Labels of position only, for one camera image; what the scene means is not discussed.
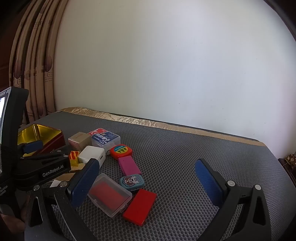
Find white charger cube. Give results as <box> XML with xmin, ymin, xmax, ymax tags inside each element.
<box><xmin>78</xmin><ymin>146</ymin><xmax>106</xmax><ymax>168</ymax></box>

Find red rectangular box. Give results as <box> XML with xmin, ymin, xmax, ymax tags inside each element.
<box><xmin>122</xmin><ymin>189</ymin><xmax>157</xmax><ymax>226</ymax></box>

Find clear case red insert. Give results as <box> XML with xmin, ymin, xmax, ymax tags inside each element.
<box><xmin>87</xmin><ymin>173</ymin><xmax>133</xmax><ymax>218</ymax></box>

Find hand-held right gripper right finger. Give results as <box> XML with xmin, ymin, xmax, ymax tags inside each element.
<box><xmin>195</xmin><ymin>158</ymin><xmax>272</xmax><ymax>241</ymax></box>

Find clear packet red blue label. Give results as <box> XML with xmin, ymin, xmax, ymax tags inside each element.
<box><xmin>87</xmin><ymin>128</ymin><xmax>121</xmax><ymax>156</ymax></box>

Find pink rectangular block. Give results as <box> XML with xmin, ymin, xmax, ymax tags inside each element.
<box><xmin>118</xmin><ymin>156</ymin><xmax>142</xmax><ymax>176</ymax></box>

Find grey mesh mat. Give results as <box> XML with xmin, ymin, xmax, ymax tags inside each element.
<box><xmin>17</xmin><ymin>111</ymin><xmax>294</xmax><ymax>241</ymax></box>

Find beige leaf print curtain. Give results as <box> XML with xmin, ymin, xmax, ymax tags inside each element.
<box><xmin>9</xmin><ymin>0</ymin><xmax>70</xmax><ymax>127</ymax></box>

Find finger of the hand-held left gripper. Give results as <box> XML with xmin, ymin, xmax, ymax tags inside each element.
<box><xmin>18</xmin><ymin>140</ymin><xmax>44</xmax><ymax>155</ymax></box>
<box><xmin>20</xmin><ymin>145</ymin><xmax>70</xmax><ymax>164</ymax></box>

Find yellow block red stripes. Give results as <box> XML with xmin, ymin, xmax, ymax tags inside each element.
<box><xmin>69</xmin><ymin>151</ymin><xmax>86</xmax><ymax>172</ymax></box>

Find red round tape measure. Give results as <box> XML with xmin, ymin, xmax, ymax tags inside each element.
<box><xmin>110</xmin><ymin>145</ymin><xmax>133</xmax><ymax>160</ymax></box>

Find small beige box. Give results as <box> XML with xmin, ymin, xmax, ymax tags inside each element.
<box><xmin>68</xmin><ymin>132</ymin><xmax>92</xmax><ymax>151</ymax></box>

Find red tin box gold inside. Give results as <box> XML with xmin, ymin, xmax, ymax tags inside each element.
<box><xmin>17</xmin><ymin>124</ymin><xmax>65</xmax><ymax>158</ymax></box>

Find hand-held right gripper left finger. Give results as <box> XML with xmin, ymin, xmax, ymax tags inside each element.
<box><xmin>24</xmin><ymin>158</ymin><xmax>100</xmax><ymax>241</ymax></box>

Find dark wooden furniture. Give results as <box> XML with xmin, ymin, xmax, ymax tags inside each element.
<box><xmin>277</xmin><ymin>152</ymin><xmax>296</xmax><ymax>183</ymax></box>

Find blue cartoon sticker badge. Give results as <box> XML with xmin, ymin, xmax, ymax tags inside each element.
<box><xmin>120</xmin><ymin>174</ymin><xmax>146</xmax><ymax>192</ymax></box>

